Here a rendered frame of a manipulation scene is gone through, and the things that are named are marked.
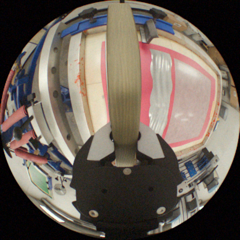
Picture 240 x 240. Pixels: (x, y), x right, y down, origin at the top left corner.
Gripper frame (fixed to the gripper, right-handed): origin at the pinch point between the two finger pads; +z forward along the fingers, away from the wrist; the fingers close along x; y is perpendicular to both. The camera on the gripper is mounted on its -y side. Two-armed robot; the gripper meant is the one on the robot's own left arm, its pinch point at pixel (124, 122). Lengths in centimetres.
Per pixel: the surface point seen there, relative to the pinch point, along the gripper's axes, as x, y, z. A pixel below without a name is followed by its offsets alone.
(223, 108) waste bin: 322, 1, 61
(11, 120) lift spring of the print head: -50, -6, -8
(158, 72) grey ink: 10.2, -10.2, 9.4
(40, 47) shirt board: -51, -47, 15
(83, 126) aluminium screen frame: -11.9, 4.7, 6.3
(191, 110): 27.9, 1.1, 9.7
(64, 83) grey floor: -100, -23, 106
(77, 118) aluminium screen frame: -13.2, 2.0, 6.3
